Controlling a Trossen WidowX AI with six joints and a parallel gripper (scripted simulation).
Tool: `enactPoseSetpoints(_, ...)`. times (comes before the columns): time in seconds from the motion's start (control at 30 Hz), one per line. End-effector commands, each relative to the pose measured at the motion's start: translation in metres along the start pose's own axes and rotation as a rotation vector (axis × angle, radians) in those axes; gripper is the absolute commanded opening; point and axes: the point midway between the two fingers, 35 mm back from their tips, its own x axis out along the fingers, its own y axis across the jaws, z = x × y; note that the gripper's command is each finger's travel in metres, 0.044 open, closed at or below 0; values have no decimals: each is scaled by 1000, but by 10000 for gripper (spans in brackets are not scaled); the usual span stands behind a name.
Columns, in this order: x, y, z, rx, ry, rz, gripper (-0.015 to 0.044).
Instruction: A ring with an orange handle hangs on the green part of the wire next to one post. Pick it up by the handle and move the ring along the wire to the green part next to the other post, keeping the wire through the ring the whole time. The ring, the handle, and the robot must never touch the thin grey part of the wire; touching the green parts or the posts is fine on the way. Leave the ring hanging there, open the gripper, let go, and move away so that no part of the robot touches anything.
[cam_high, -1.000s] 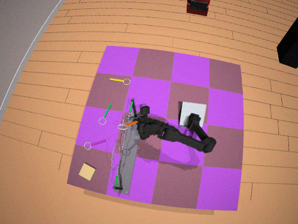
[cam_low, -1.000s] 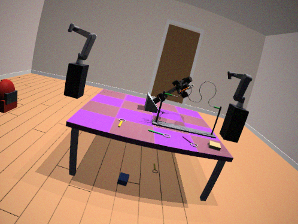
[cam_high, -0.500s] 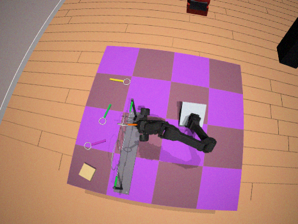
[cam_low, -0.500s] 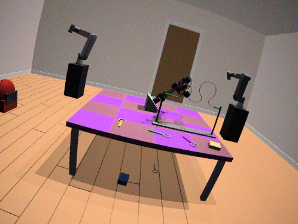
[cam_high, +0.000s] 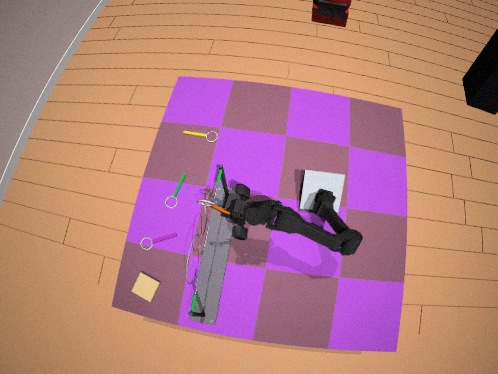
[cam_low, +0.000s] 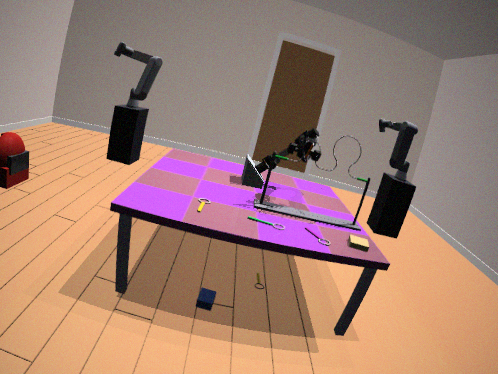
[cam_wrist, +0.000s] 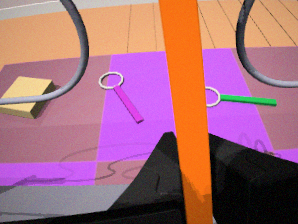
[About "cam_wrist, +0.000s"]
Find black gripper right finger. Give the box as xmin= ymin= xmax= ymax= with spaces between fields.
xmin=209 ymin=133 xmax=298 ymax=224

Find orange handle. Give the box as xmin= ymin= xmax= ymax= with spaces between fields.
xmin=158 ymin=0 xmax=213 ymax=224

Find purple flat bar with white loop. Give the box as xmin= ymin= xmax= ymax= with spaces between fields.
xmin=98 ymin=72 xmax=142 ymax=124

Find pale yellow square block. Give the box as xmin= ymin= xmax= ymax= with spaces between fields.
xmin=0 ymin=76 xmax=55 ymax=119

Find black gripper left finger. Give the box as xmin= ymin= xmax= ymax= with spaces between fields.
xmin=0 ymin=131 xmax=186 ymax=224

